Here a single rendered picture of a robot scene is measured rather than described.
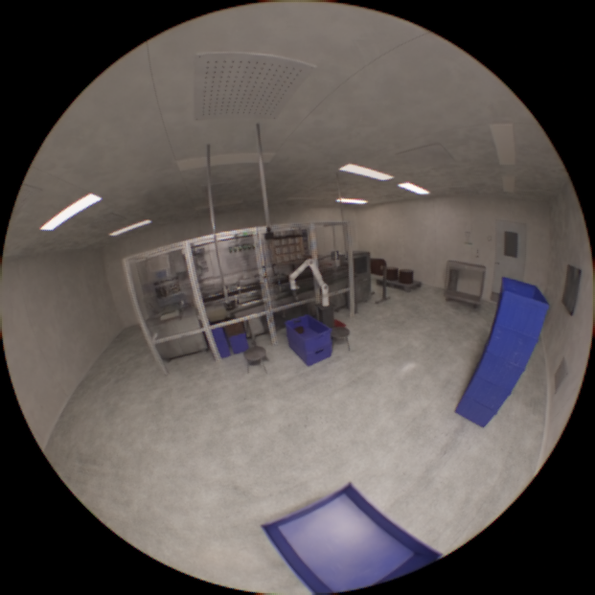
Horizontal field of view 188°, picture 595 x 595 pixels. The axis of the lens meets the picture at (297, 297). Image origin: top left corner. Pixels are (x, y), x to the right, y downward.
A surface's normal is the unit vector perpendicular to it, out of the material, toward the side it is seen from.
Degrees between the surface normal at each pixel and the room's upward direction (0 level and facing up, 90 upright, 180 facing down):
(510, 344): 90
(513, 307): 90
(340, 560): 0
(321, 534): 0
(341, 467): 0
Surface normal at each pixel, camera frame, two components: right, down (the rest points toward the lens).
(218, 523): -0.11, -0.94
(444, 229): -0.89, 0.24
